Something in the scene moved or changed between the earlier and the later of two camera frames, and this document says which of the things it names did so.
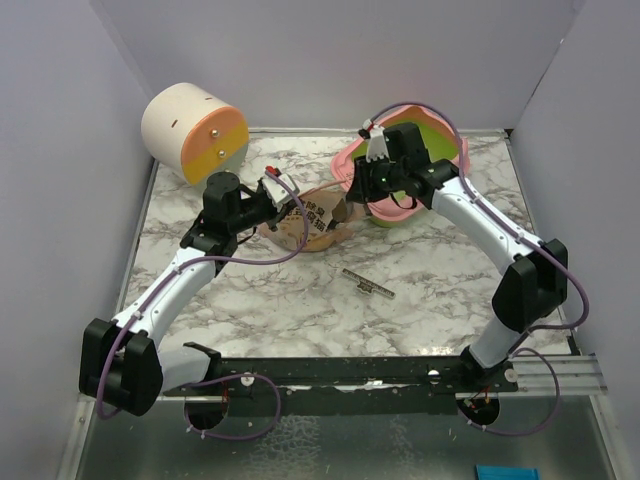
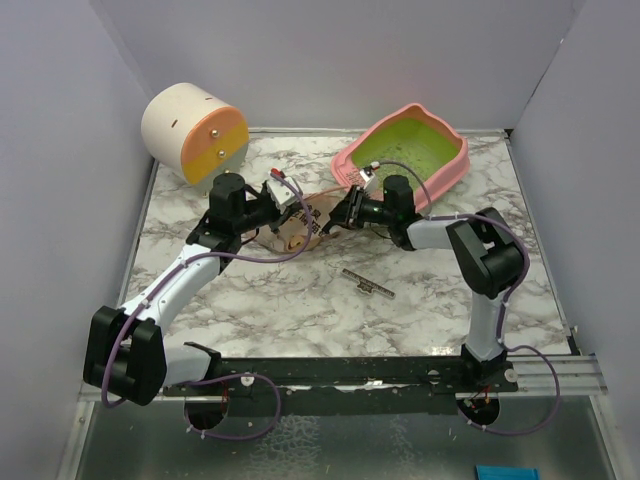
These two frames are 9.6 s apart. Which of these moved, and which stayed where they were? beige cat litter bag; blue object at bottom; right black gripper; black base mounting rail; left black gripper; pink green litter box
Moved: right black gripper; beige cat litter bag
Stayed: black base mounting rail; pink green litter box; left black gripper; blue object at bottom
